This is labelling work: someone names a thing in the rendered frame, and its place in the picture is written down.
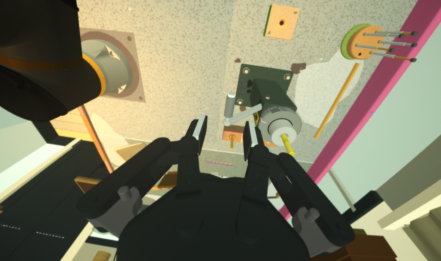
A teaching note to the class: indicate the grey bar with dark tip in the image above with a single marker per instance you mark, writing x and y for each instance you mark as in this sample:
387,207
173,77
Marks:
372,47
396,32
392,56
383,35
398,43

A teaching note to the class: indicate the round green orange rack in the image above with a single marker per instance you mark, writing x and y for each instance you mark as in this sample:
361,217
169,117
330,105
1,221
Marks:
358,43

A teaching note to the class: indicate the black cabinet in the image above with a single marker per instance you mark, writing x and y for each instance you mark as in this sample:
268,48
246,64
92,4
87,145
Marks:
43,188

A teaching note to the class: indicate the orange block with peg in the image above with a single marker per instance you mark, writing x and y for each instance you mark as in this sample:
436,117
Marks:
235,134

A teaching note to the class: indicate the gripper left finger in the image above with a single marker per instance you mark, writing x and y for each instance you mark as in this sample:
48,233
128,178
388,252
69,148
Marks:
159,155

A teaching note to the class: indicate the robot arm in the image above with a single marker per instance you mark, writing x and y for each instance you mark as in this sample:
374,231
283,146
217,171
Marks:
32,54

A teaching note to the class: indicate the beige cabinet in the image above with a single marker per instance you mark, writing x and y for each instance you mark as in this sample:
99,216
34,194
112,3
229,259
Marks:
423,203

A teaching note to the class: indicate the yellow bar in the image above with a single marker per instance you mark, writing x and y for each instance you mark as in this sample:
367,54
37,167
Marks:
288,146

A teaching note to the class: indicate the brown square base sheet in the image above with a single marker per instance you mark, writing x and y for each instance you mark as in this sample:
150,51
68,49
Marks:
136,50

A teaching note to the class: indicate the brown box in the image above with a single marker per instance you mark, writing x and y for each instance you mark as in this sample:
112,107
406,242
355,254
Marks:
372,248

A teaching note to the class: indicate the long brass bar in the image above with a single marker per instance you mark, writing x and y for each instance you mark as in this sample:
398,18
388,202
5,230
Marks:
338,99

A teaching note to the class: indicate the grey collet nose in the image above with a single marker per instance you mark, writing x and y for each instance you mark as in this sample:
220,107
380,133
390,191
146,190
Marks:
284,129

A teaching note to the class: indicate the grey lever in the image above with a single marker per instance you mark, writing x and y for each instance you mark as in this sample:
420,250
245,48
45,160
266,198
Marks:
242,115

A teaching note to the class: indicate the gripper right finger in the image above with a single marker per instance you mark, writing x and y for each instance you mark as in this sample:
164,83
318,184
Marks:
296,174

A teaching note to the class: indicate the orange square tray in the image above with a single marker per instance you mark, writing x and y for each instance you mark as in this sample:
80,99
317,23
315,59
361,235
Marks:
282,22

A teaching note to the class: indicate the purple yellow flat strip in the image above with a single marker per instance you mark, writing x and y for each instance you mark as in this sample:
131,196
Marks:
219,163

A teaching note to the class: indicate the tan wedge block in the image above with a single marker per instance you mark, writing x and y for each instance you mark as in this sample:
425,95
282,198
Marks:
132,151

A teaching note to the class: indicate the green lathe headstock body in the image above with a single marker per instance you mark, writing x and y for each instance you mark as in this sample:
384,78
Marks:
269,88

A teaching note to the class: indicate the copper rod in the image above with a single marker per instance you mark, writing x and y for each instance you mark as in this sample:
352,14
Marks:
95,139

